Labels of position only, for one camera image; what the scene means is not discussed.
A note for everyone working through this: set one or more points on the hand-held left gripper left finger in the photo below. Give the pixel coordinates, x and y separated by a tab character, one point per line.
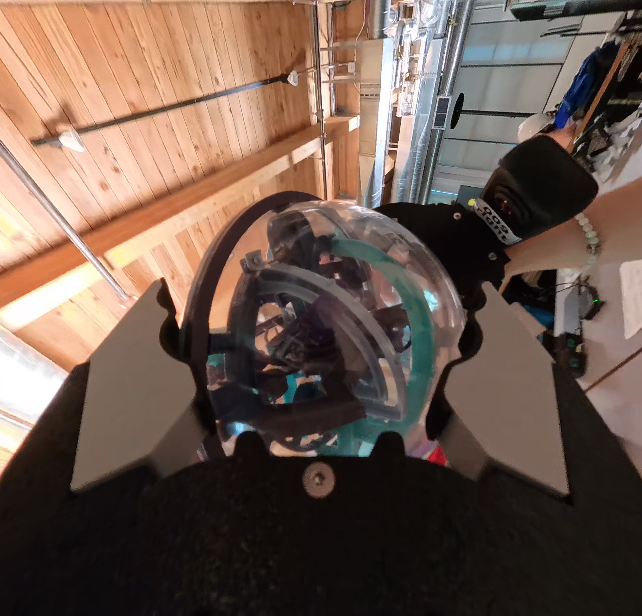
131	385

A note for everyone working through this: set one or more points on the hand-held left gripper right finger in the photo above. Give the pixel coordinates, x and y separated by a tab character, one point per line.
507	390

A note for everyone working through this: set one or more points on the clear plastic maze ball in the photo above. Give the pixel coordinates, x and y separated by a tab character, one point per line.
321	324

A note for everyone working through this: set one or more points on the person's right hand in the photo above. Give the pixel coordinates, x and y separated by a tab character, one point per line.
552	249

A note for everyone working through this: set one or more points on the black floor lamp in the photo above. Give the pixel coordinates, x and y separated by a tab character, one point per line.
502	113

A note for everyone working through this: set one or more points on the white hard hat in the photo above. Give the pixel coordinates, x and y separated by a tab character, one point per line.
534	126

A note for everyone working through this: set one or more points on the white paper sheet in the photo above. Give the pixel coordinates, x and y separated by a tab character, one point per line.
633	299

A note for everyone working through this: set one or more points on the grey sprinkler pipe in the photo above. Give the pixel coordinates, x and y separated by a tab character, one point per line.
60	214

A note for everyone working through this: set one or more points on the blue jacket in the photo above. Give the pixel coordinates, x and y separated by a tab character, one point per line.
584	78

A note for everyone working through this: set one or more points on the white spot lamp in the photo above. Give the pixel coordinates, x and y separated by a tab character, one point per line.
292	78
70	141

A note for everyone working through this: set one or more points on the rectangular metal duct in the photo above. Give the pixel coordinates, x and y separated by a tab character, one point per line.
377	124

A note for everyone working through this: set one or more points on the black track light rail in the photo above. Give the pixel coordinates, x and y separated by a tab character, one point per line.
176	106

